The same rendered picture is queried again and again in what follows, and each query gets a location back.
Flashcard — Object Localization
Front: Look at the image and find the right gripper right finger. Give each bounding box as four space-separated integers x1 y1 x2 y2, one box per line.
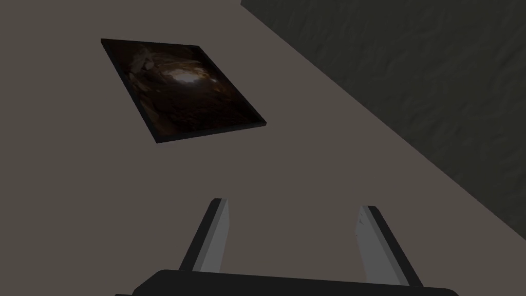
355 205 424 287

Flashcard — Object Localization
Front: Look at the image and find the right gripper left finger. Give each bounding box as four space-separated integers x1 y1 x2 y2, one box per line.
178 197 230 273

